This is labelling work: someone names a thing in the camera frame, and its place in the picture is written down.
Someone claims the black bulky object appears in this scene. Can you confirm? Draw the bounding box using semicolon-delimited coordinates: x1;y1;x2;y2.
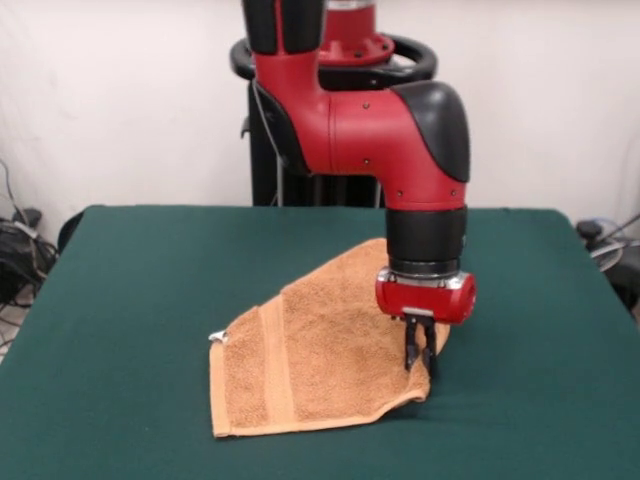
604;244;640;324

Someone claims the dark green tablecloth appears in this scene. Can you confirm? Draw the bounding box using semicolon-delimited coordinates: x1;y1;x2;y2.
0;203;640;480

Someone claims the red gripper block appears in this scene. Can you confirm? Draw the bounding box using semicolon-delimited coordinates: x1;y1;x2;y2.
374;268;478;377

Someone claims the black cable tangle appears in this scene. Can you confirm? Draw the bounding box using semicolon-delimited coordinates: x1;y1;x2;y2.
0;159;60;361

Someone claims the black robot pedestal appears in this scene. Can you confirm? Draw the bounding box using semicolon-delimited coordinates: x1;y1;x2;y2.
229;32;439;207

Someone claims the tan terry towel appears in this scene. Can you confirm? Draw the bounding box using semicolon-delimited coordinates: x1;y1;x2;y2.
207;237;454;440

